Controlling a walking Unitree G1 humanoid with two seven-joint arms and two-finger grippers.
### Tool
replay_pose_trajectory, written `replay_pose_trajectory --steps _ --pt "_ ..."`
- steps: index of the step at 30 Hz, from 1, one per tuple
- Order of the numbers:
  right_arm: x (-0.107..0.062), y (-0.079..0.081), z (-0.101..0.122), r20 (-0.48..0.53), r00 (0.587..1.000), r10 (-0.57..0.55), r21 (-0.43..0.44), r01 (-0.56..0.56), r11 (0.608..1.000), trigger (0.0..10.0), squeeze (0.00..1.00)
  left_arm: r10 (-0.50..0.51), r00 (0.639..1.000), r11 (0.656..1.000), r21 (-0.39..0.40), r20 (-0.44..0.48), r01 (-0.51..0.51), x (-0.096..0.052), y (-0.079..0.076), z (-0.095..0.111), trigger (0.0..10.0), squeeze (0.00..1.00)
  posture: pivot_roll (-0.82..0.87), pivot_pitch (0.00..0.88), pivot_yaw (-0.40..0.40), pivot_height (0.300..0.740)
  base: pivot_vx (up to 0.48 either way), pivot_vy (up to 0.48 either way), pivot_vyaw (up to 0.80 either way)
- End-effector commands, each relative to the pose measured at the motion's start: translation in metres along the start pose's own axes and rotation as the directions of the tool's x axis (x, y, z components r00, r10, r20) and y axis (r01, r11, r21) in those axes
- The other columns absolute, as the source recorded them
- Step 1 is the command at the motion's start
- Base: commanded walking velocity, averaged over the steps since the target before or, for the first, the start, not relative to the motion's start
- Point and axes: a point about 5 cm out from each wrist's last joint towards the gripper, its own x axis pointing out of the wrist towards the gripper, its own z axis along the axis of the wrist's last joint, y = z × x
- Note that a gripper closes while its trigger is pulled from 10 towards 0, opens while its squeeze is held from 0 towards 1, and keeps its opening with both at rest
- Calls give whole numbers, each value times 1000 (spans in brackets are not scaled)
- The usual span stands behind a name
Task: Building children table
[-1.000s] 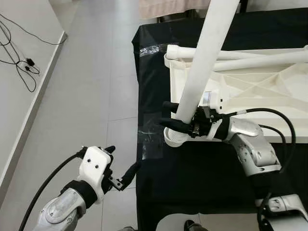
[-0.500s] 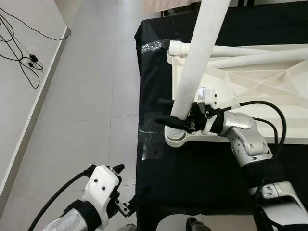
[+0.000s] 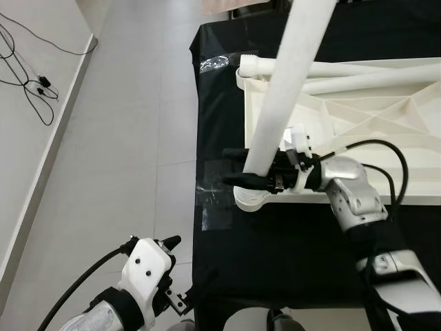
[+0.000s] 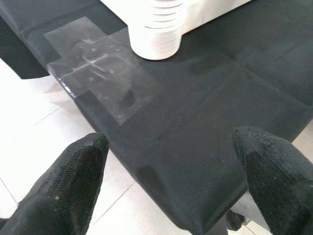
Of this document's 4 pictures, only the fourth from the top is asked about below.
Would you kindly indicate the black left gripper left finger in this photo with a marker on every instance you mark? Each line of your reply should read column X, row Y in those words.
column 61, row 195

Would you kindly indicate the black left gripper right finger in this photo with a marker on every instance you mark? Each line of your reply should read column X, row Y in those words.
column 281, row 186

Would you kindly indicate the white plastic table leg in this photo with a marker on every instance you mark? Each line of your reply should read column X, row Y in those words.
column 166, row 12

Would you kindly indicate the black caster wheel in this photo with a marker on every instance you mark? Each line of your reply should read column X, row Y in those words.
column 233, row 219

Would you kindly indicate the black tablecloth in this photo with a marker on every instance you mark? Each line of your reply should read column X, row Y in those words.
column 195, row 122

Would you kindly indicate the clear flat tape patch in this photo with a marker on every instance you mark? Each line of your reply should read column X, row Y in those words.
column 102, row 73

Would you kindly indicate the white plastic table top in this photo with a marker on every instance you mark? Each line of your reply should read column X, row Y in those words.
column 156, row 46

